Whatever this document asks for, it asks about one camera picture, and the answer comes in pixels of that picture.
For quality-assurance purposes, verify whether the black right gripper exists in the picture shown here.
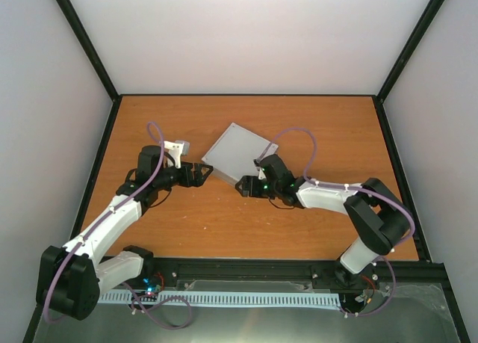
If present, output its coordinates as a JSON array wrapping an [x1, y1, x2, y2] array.
[[235, 176, 279, 199]]

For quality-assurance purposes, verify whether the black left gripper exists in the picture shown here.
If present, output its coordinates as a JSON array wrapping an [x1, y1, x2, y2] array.
[[155, 161, 214, 191]]

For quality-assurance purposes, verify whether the aluminium poker case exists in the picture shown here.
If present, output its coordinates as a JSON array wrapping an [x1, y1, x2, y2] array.
[[202, 123, 270, 186]]

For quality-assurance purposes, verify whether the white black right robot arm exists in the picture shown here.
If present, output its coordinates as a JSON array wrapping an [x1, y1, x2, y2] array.
[[235, 154, 415, 276]]

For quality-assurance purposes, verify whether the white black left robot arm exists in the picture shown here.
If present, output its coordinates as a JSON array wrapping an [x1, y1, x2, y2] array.
[[36, 142, 214, 321]]

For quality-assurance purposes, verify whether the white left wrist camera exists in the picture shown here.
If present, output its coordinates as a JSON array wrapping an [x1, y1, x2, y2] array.
[[164, 140, 190, 169]]

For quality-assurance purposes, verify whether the light blue cable duct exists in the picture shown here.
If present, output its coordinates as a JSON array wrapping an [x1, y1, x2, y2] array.
[[97, 290, 341, 309]]

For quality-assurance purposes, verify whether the black enclosure frame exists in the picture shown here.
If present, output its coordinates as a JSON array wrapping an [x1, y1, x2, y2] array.
[[22, 0, 471, 343]]

